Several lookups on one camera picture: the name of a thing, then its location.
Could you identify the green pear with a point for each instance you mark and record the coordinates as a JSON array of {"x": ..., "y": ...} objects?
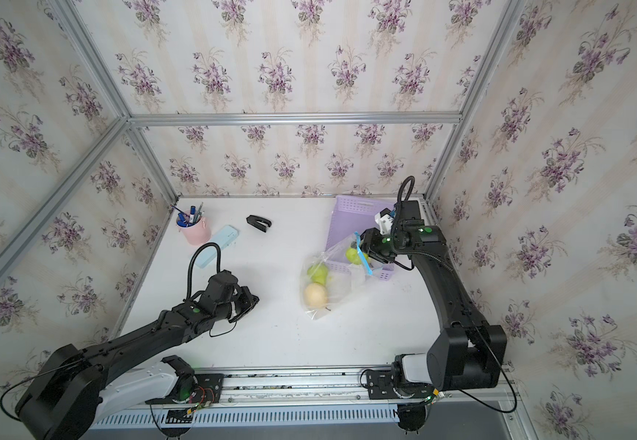
[
  {"x": 318, "y": 273},
  {"x": 354, "y": 256}
]

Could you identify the black stapler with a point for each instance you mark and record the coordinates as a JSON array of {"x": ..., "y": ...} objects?
[{"x": 260, "y": 223}]

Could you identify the purple plastic basket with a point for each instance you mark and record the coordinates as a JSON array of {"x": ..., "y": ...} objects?
[{"x": 353, "y": 214}]

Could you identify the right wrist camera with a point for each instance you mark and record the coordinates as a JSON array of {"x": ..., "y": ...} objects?
[{"x": 384, "y": 220}]

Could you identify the pink pen cup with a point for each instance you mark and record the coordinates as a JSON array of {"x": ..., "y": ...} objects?
[{"x": 197, "y": 234}]

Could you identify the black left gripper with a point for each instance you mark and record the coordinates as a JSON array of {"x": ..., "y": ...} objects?
[{"x": 248, "y": 301}]

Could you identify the clear zip-top plastic bag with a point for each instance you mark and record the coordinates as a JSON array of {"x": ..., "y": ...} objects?
[{"x": 339, "y": 285}]

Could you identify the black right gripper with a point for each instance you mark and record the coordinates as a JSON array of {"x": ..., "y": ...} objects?
[{"x": 371, "y": 244}]

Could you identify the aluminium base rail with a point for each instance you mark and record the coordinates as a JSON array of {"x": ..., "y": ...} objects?
[{"x": 286, "y": 397}]

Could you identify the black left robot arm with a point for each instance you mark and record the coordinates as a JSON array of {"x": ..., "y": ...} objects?
[{"x": 77, "y": 387}]

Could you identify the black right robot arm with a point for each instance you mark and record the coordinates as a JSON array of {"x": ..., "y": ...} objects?
[{"x": 469, "y": 352}]

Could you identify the yellow pear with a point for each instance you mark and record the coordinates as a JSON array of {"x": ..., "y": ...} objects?
[{"x": 316, "y": 296}]

